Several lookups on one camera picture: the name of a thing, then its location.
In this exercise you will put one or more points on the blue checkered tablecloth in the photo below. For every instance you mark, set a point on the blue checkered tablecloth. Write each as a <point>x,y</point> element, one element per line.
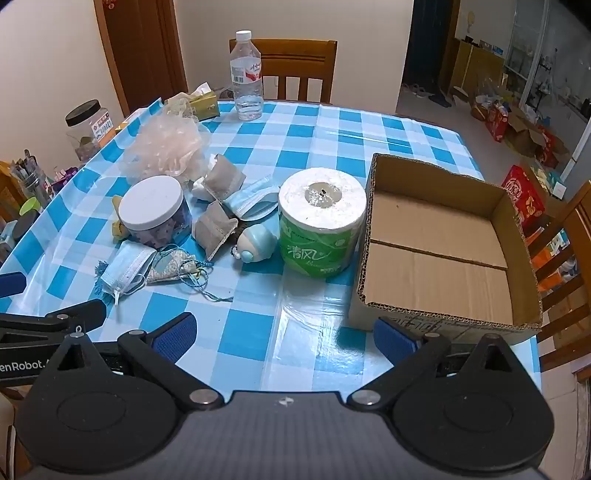
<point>295,129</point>

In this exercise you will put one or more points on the wooden door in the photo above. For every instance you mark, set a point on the wooden door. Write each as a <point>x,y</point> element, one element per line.
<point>138,46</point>

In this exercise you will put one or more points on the wooden cabinet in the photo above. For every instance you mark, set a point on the wooden cabinet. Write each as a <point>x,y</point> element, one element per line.
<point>480,64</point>

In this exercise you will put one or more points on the cardboard box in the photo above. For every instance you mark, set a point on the cardboard box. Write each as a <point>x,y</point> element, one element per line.
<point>531,134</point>
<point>438,286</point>

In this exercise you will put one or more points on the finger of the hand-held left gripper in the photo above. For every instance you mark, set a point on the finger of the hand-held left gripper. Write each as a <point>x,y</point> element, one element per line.
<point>11,284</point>
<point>55,316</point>

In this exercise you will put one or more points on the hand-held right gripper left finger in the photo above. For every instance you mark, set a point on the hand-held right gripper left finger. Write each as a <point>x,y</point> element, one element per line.
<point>175,337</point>

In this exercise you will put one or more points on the patterned triangular sachet blue tassels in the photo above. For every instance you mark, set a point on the patterned triangular sachet blue tassels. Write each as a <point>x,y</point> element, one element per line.
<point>168,267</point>

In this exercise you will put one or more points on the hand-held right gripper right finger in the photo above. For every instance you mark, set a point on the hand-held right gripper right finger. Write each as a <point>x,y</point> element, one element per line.
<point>392,338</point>

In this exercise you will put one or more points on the pen holder with pens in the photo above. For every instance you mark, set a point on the pen holder with pens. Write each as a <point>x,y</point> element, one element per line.
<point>32,184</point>

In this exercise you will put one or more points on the dark slippers pair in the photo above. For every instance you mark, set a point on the dark slippers pair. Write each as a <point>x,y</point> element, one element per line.
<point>441,100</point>

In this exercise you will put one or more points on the dark blue door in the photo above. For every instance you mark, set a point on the dark blue door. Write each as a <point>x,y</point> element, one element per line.
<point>429,37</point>

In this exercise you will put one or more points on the blue plush toy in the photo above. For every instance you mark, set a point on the blue plush toy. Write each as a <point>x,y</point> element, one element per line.
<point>256,242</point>

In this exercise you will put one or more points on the open cardboard box on floor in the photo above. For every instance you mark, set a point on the open cardboard box on floor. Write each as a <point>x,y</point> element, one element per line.
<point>531,134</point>

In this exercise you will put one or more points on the pink mesh bath loofah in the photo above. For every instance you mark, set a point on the pink mesh bath loofah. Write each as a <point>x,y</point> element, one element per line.
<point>161,143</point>

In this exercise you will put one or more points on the toilet paper roll green wrapper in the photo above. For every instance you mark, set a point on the toilet paper roll green wrapper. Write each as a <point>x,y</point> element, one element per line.
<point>318,240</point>

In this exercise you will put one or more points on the red door ornament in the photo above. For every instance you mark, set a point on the red door ornament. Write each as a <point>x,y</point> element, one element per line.
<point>111,4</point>

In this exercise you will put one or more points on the grey fabric sachet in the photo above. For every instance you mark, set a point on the grey fabric sachet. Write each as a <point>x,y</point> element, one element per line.
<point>212,228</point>
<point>224,177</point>

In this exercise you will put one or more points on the small red gift box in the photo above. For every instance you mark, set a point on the small red gift box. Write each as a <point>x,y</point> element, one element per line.
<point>497,122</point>

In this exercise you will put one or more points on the clear jar black lid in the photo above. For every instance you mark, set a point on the clear jar black lid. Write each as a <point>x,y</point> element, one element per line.
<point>83,113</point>

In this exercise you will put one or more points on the red printed gift box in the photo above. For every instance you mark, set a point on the red printed gift box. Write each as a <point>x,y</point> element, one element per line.
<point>521,194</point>

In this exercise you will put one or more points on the yellow fabric toy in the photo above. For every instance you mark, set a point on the yellow fabric toy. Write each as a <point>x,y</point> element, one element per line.
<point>118,226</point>

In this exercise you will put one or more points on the clear jar white lid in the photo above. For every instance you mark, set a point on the clear jar white lid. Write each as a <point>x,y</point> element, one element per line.
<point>150,203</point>

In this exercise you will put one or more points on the wooden chair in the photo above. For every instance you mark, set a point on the wooden chair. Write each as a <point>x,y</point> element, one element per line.
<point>300,60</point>
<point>577,221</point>

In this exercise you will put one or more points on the blue face mask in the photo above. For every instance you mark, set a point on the blue face mask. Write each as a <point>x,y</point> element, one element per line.
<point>127,267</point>
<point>251,201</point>

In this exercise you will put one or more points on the clear plastic water bottle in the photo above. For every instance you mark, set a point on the clear plastic water bottle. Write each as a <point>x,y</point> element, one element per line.
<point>247,87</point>

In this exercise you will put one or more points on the green tissue box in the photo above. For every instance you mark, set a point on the green tissue box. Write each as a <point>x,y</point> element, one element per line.
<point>205,106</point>

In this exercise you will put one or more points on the white slippers pair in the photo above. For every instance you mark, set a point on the white slippers pair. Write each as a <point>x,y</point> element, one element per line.
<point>415,90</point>

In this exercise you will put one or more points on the green cap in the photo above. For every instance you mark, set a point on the green cap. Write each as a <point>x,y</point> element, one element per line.
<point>28,206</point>

